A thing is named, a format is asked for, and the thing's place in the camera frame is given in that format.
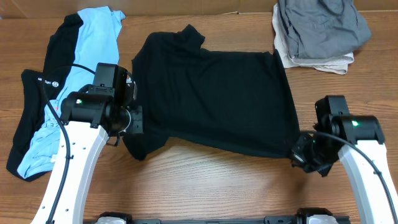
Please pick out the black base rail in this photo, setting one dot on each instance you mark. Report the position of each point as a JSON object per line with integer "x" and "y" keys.
{"x": 303, "y": 216}

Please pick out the grey folded shorts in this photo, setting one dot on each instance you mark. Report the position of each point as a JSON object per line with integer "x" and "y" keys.
{"x": 320, "y": 29}

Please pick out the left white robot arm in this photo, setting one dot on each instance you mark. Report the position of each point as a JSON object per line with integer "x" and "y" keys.
{"x": 89, "y": 121}

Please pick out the light blue printed t-shirt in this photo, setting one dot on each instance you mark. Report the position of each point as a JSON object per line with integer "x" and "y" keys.
{"x": 97, "y": 43}

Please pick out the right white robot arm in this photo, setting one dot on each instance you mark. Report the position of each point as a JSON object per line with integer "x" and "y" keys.
{"x": 359, "y": 144}

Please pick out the black logo t-shirt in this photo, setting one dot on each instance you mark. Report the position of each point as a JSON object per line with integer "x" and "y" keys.
{"x": 59, "y": 56}

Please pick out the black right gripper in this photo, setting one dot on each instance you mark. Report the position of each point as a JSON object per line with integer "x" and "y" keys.
{"x": 298, "y": 155}

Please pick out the beige folded garment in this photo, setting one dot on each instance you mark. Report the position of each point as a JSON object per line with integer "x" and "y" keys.
{"x": 338, "y": 65}

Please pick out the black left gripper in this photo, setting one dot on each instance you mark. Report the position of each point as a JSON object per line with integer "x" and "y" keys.
{"x": 137, "y": 119}

